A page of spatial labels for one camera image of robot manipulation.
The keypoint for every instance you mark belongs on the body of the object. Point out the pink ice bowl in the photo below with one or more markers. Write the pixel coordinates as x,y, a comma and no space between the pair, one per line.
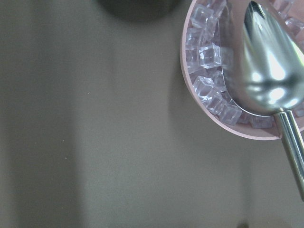
200,55

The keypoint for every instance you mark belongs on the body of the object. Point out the metal ice scoop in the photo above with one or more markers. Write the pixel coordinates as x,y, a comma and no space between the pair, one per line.
270,79

